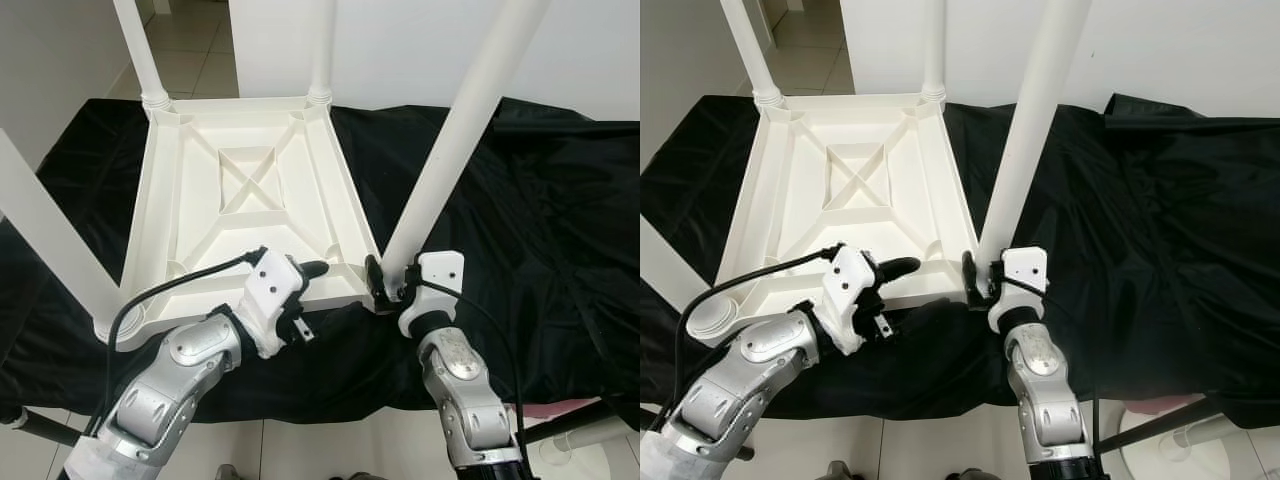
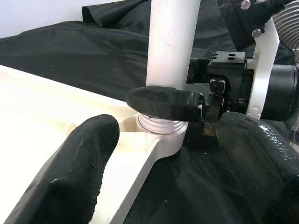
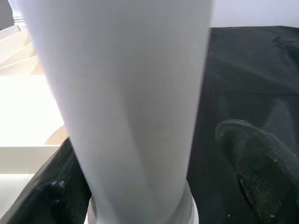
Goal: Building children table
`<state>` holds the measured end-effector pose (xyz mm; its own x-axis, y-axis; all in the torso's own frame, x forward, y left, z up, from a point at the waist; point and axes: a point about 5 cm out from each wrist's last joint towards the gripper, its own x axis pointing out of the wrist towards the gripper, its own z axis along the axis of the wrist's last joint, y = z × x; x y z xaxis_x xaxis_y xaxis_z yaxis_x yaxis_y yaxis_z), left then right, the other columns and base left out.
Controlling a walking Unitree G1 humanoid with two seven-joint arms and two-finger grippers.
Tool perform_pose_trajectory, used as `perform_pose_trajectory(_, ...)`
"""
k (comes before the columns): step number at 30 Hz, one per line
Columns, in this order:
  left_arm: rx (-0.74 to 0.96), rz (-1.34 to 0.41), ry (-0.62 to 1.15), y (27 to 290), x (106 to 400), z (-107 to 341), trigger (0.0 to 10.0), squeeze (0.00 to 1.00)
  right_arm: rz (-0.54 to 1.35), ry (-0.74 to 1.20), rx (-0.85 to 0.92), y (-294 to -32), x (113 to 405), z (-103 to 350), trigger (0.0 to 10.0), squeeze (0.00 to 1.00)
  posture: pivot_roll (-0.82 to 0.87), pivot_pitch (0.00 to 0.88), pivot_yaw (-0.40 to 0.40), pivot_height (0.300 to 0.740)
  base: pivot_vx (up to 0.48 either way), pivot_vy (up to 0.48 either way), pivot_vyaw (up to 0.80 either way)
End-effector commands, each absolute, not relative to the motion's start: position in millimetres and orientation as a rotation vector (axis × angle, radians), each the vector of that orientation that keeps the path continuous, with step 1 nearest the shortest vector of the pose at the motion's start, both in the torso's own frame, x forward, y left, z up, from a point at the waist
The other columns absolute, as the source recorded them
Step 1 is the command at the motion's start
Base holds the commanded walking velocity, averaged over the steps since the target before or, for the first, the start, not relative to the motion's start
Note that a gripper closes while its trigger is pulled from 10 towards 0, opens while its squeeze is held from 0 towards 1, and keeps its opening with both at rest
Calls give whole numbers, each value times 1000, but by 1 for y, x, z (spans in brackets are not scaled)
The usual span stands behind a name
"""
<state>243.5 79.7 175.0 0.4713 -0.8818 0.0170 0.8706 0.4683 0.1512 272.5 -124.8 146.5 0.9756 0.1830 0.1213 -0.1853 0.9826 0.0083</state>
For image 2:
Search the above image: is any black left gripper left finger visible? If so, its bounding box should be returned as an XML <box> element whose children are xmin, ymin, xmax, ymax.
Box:
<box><xmin>4</xmin><ymin>113</ymin><xmax>120</xmax><ymax>224</ymax></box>

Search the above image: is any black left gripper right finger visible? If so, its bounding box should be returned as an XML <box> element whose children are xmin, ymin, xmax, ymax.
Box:
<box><xmin>216</xmin><ymin>112</ymin><xmax>299</xmax><ymax>224</ymax></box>

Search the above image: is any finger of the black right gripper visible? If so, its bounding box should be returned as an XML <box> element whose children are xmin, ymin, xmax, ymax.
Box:
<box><xmin>125</xmin><ymin>85</ymin><xmax>206</xmax><ymax>122</ymax></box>
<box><xmin>186</xmin><ymin>57</ymin><xmax>211</xmax><ymax>84</ymax></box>

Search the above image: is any white plastic table leg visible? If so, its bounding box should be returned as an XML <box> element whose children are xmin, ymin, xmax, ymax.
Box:
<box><xmin>136</xmin><ymin>0</ymin><xmax>201</xmax><ymax>135</ymax></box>

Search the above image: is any white plastic table top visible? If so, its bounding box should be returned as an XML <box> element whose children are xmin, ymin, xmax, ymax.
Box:
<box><xmin>0</xmin><ymin>64</ymin><xmax>189</xmax><ymax>224</ymax></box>

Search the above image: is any black table cloth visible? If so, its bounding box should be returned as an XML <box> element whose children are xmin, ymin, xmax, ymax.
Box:
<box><xmin>0</xmin><ymin>0</ymin><xmax>299</xmax><ymax>224</ymax></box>

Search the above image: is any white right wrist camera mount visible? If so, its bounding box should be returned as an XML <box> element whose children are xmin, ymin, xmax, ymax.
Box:
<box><xmin>216</xmin><ymin>0</ymin><xmax>285</xmax><ymax>119</ymax></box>

